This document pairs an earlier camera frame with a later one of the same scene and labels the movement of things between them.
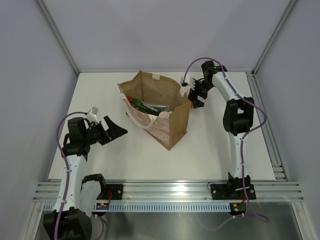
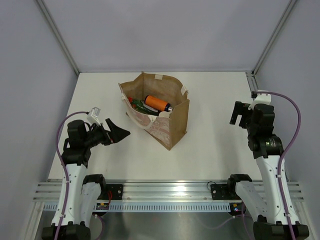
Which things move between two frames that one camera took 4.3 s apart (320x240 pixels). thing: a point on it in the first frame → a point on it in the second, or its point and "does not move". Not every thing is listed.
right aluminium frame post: (291, 4) does not move
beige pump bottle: (165, 114) does not move
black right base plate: (232, 191) does not move
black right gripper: (194, 93) → (240, 109)
